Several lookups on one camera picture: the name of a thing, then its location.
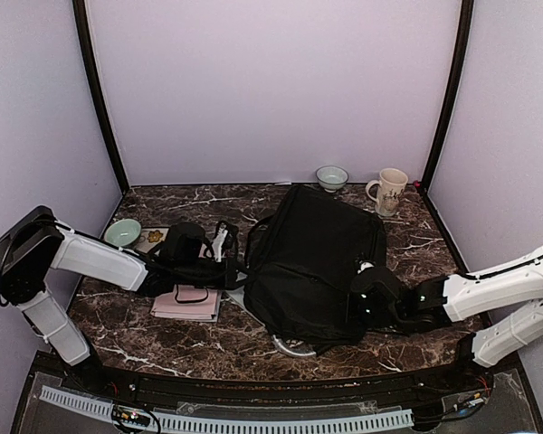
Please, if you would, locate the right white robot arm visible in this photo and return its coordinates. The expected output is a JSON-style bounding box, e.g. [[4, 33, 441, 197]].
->
[[350, 245, 543, 392]]

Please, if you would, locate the grey notebook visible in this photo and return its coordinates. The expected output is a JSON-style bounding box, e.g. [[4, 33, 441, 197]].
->
[[224, 288, 244, 307]]

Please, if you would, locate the pink book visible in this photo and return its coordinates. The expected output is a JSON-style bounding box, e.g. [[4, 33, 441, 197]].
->
[[151, 285, 221, 323]]

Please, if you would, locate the black frame post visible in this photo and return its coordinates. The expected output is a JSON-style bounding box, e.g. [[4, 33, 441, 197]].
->
[[71, 0, 130, 195], [421, 0, 475, 193]]

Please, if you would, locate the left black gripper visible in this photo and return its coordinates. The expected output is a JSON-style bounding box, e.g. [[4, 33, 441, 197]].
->
[[175, 258, 257, 291]]

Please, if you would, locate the right black frame post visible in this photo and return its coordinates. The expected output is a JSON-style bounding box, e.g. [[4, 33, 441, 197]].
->
[[421, 0, 475, 193]]

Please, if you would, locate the black front table rail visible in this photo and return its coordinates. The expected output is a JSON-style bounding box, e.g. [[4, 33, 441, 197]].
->
[[26, 352, 499, 412]]

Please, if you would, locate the black student bag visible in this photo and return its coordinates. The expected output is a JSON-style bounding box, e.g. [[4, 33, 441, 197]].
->
[[243, 185, 386, 354]]

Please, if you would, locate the floral placemat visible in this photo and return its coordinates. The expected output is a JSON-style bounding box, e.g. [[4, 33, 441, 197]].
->
[[129, 227, 168, 253]]

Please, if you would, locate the cream mug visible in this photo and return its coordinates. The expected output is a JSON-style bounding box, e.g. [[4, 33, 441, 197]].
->
[[365, 168, 408, 217]]

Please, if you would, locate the small white bowl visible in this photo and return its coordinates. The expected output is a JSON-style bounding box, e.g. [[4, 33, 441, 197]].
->
[[316, 165, 348, 193]]

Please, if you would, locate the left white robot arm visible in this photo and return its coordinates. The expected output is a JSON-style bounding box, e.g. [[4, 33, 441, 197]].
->
[[0, 206, 250, 394]]

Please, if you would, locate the left black frame post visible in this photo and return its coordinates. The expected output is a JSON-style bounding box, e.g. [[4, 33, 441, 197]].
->
[[71, 0, 130, 195]]

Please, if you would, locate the green bowl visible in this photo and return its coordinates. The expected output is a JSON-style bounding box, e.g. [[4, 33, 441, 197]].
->
[[103, 219, 142, 248]]

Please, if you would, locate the white cable duct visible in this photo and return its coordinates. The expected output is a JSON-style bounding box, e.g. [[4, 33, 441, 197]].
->
[[38, 386, 414, 433]]

